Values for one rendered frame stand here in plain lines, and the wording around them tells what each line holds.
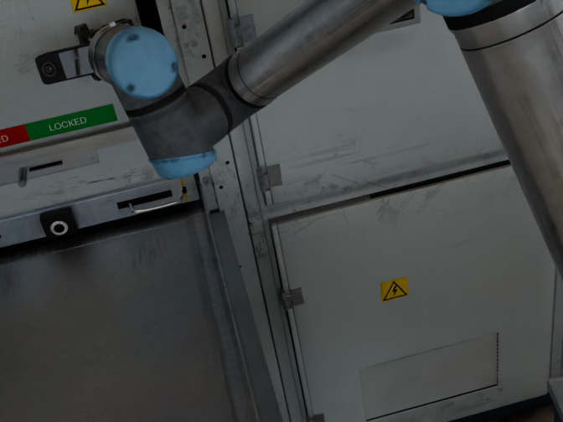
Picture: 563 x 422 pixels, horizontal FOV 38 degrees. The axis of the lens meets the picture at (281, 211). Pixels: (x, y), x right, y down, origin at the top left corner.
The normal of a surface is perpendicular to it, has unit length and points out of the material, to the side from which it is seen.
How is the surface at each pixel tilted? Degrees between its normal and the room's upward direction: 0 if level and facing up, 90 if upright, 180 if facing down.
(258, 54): 64
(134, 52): 72
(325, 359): 90
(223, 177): 90
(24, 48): 90
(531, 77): 81
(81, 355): 0
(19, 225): 90
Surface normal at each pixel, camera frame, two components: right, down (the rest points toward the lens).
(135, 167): 0.21, 0.55
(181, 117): 0.64, 0.08
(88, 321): -0.15, -0.80
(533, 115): -0.40, 0.51
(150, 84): 0.37, 0.16
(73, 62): -0.13, 0.37
